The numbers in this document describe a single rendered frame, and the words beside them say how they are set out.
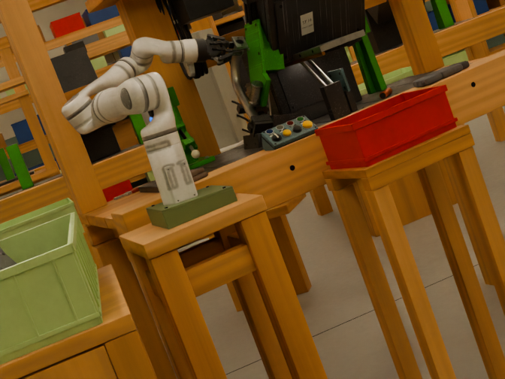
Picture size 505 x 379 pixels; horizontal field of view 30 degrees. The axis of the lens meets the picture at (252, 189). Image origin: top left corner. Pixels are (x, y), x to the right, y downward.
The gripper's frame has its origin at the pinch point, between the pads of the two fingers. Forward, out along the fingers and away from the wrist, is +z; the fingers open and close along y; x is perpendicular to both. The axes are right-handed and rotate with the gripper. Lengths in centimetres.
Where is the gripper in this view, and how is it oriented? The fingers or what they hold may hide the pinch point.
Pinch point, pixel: (236, 48)
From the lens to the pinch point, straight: 306.7
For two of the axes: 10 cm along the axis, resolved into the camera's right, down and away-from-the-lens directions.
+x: -1.9, 6.9, 7.0
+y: -3.2, -7.2, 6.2
